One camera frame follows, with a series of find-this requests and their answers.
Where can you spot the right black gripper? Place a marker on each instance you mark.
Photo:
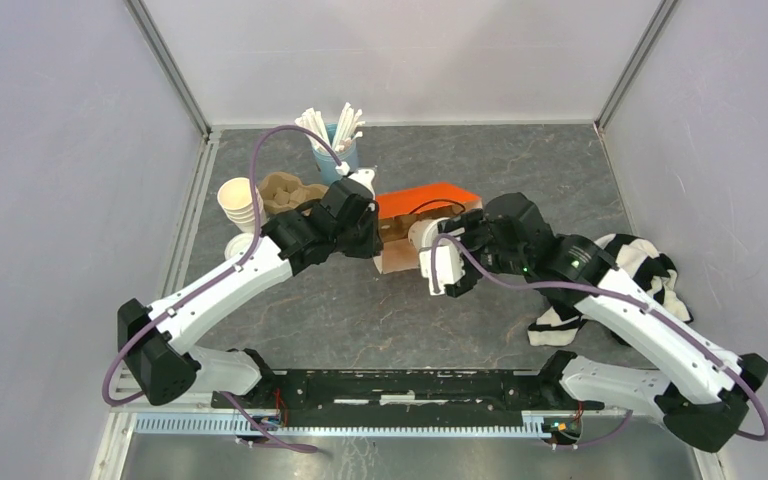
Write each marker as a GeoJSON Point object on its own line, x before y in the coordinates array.
{"type": "Point", "coordinates": [472, 223]}

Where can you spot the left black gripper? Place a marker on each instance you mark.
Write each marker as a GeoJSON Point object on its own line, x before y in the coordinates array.
{"type": "Point", "coordinates": [373, 246]}

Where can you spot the orange paper bag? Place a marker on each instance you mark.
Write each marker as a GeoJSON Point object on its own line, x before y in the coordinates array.
{"type": "Point", "coordinates": [427, 201]}

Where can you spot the white paper coffee cup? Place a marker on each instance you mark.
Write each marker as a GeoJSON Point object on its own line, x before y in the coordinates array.
{"type": "Point", "coordinates": [422, 235]}

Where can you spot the brown cardboard cup carrier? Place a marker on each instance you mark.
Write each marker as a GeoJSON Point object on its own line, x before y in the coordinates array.
{"type": "Point", "coordinates": [397, 228]}

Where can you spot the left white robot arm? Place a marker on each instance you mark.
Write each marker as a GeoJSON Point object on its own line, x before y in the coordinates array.
{"type": "Point", "coordinates": [158, 342]}

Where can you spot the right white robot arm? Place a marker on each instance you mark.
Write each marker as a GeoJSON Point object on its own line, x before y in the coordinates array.
{"type": "Point", "coordinates": [701, 393]}

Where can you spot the blue straw holder cup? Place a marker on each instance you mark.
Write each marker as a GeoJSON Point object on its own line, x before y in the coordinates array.
{"type": "Point", "coordinates": [327, 159]}

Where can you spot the stack of paper cups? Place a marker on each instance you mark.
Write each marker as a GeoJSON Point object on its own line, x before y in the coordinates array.
{"type": "Point", "coordinates": [240, 202]}

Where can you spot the black white striped cloth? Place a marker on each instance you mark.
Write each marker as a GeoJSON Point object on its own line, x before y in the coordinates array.
{"type": "Point", "coordinates": [651, 269]}

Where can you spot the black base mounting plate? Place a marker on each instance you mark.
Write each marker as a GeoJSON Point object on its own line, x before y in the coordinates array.
{"type": "Point", "coordinates": [382, 398]}

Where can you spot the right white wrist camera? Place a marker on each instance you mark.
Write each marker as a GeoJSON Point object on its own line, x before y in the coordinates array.
{"type": "Point", "coordinates": [442, 266]}

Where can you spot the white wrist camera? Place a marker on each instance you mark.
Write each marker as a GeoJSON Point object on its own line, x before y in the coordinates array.
{"type": "Point", "coordinates": [442, 266]}
{"type": "Point", "coordinates": [362, 176]}

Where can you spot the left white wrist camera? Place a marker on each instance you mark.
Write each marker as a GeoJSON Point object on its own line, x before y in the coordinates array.
{"type": "Point", "coordinates": [362, 176]}

